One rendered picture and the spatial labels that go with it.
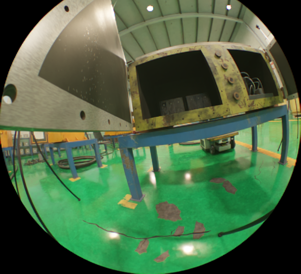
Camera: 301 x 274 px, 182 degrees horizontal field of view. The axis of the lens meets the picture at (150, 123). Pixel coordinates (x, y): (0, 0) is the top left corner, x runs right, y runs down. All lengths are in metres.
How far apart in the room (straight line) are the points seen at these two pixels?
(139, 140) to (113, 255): 0.83
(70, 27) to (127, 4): 8.43
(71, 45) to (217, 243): 0.84
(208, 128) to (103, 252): 1.02
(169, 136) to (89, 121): 0.54
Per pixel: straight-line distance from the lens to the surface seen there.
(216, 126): 0.66
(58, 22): 0.15
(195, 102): 0.83
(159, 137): 0.64
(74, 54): 0.16
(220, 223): 0.77
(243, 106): 0.75
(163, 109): 0.82
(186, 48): 0.83
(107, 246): 0.77
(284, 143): 1.43
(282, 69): 1.28
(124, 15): 8.87
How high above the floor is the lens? 0.65
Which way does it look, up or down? 4 degrees up
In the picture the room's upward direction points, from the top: 9 degrees counter-clockwise
